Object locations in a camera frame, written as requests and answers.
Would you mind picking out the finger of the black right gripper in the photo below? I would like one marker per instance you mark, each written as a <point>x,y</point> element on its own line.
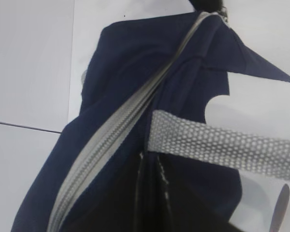
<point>208,5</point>

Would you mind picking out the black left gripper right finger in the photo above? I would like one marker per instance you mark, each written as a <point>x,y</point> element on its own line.
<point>197,196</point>

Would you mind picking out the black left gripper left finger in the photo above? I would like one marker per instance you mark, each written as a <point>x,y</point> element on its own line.
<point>117,210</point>

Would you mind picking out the navy blue lunch bag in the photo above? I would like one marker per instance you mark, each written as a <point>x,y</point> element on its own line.
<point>184,85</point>

